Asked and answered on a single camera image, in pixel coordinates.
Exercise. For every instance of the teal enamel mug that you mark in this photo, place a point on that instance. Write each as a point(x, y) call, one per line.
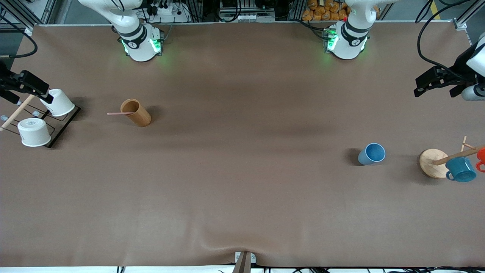
point(460, 168)

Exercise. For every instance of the brown cylindrical wooden holder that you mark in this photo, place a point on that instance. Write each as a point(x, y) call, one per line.
point(140, 115)

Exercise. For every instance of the wooden mug tree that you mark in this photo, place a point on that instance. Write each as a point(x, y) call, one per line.
point(432, 163)

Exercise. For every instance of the white power strip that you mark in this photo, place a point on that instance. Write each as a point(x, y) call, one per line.
point(168, 13)

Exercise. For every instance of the aluminium frame post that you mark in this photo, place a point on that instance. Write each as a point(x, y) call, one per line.
point(468, 17)
point(38, 11)

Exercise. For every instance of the light blue plastic cup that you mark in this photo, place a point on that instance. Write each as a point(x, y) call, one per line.
point(373, 153)

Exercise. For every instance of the metal table edge bracket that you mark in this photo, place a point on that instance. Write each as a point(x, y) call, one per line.
point(244, 261)

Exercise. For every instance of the pink chopstick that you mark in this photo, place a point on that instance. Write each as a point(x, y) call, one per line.
point(117, 113)

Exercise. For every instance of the white cup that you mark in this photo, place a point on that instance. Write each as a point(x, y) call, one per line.
point(60, 104)
point(34, 132)

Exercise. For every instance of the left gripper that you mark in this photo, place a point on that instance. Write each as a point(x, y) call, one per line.
point(459, 70)

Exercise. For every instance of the orange snack bag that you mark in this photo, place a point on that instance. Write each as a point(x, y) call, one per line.
point(326, 11)

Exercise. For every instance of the orange mug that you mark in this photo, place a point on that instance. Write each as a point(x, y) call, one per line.
point(482, 155)

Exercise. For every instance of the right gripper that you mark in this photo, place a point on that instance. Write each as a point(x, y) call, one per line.
point(4, 84)

